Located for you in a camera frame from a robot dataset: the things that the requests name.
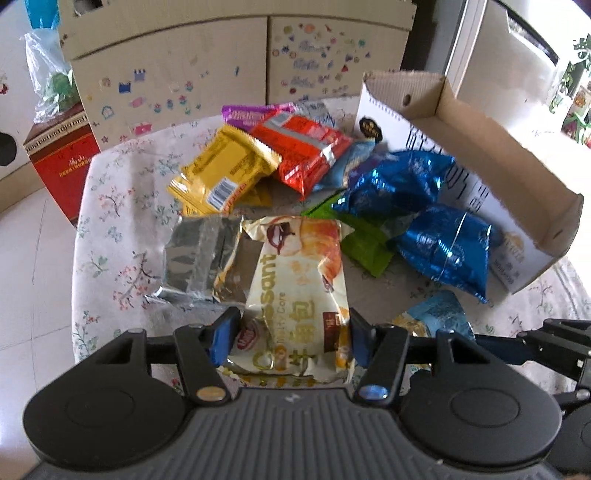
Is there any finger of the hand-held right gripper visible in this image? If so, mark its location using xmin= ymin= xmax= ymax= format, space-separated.
xmin=475 ymin=318 xmax=591 ymax=393

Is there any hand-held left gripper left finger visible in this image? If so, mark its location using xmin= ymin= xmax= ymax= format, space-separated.
xmin=115 ymin=308 xmax=243 ymax=407

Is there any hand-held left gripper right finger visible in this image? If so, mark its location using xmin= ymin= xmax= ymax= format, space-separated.
xmin=349 ymin=308 xmax=478 ymax=401

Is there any small blue and gold packet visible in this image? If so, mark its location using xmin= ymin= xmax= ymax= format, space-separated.
xmin=392 ymin=291 xmax=476 ymax=374

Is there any silver foil snack packet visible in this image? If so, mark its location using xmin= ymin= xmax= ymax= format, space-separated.
xmin=145 ymin=215 xmax=250 ymax=308

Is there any cream croissant snack packet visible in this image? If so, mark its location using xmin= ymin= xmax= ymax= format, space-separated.
xmin=224 ymin=215 xmax=358 ymax=386

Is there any green snack packet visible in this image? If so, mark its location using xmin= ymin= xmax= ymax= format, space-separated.
xmin=300 ymin=191 xmax=398 ymax=278

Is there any blue foil snack packet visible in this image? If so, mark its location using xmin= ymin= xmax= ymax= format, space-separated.
xmin=330 ymin=150 xmax=458 ymax=232
xmin=394 ymin=205 xmax=504 ymax=303

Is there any yellow snack packet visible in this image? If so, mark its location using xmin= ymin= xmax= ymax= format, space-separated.
xmin=166 ymin=124 xmax=282 ymax=215
xmin=182 ymin=178 xmax=274 ymax=217

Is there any light blue snack packet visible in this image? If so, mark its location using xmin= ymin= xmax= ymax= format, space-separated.
xmin=311 ymin=138 xmax=377 ymax=192

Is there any red snack packet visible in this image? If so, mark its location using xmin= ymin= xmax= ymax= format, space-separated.
xmin=249 ymin=115 xmax=354 ymax=201

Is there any cardboard box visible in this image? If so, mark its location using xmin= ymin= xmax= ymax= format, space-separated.
xmin=353 ymin=71 xmax=585 ymax=296

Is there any purple snack packet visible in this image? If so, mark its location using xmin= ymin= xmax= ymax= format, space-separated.
xmin=221 ymin=104 xmax=296 ymax=132

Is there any floral tablecloth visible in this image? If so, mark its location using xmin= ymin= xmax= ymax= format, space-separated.
xmin=71 ymin=97 xmax=591 ymax=402

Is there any red gift box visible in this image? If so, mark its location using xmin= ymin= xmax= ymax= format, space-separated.
xmin=23 ymin=104 xmax=102 ymax=227

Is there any cream cabinet with stickers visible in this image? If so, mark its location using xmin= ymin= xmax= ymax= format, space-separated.
xmin=59 ymin=0 xmax=416 ymax=153

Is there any silver refrigerator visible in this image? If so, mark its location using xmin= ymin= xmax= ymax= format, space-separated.
xmin=445 ymin=0 xmax=575 ymax=125

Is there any clear plastic bag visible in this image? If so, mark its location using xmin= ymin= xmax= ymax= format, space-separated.
xmin=25 ymin=28 xmax=80 ymax=123

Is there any blue plastic bag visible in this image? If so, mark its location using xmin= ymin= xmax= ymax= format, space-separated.
xmin=25 ymin=0 xmax=61 ymax=31

